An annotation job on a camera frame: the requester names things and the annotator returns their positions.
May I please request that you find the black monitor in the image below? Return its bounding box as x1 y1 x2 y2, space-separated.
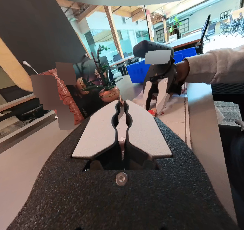
199 15 211 54

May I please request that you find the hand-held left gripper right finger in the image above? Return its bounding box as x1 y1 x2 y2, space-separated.
125 100 173 160

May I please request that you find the wooden top office desk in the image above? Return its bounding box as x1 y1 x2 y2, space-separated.
110 55 140 76

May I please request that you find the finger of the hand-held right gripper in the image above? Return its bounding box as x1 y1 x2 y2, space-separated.
143 79 159 110
155 77 170 114

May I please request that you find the grey desk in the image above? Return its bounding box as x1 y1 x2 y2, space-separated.
0 76 239 230

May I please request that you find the person's right forearm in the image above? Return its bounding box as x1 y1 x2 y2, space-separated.
184 45 244 85

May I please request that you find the long wooden edged table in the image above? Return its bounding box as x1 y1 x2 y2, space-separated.
166 31 203 49

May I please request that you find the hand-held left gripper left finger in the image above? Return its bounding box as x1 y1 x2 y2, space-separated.
72 100 120 160

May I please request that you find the cluster of black office chairs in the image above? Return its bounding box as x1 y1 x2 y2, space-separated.
202 9 244 42

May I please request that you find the dark grey panel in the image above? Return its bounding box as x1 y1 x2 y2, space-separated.
0 0 88 76

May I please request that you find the white instruction booklet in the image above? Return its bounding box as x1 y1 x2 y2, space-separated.
132 83 188 121

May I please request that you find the white cable with plug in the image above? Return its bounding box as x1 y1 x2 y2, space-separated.
22 61 39 75

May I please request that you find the black mesh office chair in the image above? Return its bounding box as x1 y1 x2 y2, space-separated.
211 83 244 102

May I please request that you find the dark brick set box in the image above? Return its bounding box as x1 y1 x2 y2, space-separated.
39 56 117 125

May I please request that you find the person's right hand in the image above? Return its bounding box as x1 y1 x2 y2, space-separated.
172 60 190 85

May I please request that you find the large blue plastic bin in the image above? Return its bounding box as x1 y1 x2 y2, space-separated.
126 47 197 83

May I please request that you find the brick orchid plant model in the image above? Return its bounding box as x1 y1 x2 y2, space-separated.
81 45 120 103

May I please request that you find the light wooden curved panel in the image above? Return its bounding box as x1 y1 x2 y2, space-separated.
0 37 35 92

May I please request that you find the hanging green plant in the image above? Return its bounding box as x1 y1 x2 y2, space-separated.
168 15 182 34

